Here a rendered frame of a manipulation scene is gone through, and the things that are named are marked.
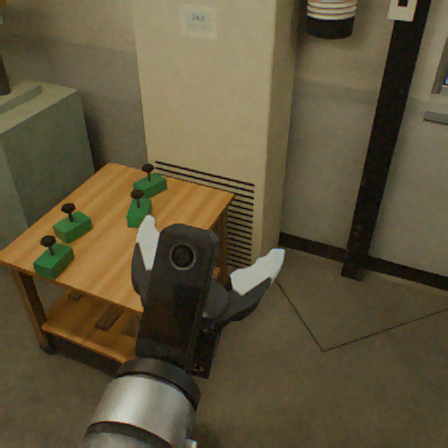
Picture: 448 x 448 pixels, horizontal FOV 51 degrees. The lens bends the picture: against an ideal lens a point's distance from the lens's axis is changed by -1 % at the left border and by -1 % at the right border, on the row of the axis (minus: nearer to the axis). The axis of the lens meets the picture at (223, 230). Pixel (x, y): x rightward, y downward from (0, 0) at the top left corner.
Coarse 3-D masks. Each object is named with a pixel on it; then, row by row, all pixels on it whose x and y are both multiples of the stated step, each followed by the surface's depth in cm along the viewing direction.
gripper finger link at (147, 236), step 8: (152, 216) 52; (144, 224) 50; (152, 224) 50; (144, 232) 49; (152, 232) 49; (136, 240) 48; (144, 240) 48; (152, 240) 48; (144, 248) 47; (152, 248) 47; (144, 256) 46; (152, 256) 46; (152, 264) 45
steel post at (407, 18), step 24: (408, 0) 143; (408, 24) 149; (408, 48) 153; (384, 72) 161; (408, 72) 158; (384, 96) 165; (384, 120) 170; (384, 144) 176; (384, 168) 181; (360, 192) 191; (360, 216) 198; (360, 240) 205; (360, 264) 213
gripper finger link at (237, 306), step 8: (264, 280) 46; (256, 288) 45; (264, 288) 45; (232, 296) 44; (240, 296) 44; (248, 296) 44; (256, 296) 44; (232, 304) 43; (240, 304) 43; (248, 304) 43; (256, 304) 45; (224, 312) 42; (232, 312) 42; (240, 312) 43; (248, 312) 44; (232, 320) 43; (240, 320) 44
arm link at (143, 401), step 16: (112, 384) 36; (128, 384) 35; (144, 384) 35; (160, 384) 35; (112, 400) 34; (128, 400) 34; (144, 400) 34; (160, 400) 34; (176, 400) 35; (96, 416) 34; (112, 416) 33; (128, 416) 33; (144, 416) 33; (160, 416) 33; (176, 416) 34; (192, 416) 36; (160, 432) 33; (176, 432) 34
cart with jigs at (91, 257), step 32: (96, 192) 182; (128, 192) 182; (160, 192) 181; (192, 192) 182; (224, 192) 182; (64, 224) 158; (96, 224) 166; (128, 224) 164; (160, 224) 166; (192, 224) 166; (224, 224) 186; (0, 256) 153; (32, 256) 153; (64, 256) 147; (96, 256) 153; (128, 256) 153; (224, 256) 196; (32, 288) 165; (64, 288) 146; (96, 288) 142; (128, 288) 142; (32, 320) 173; (64, 320) 178; (96, 320) 178; (128, 320) 176; (128, 352) 166
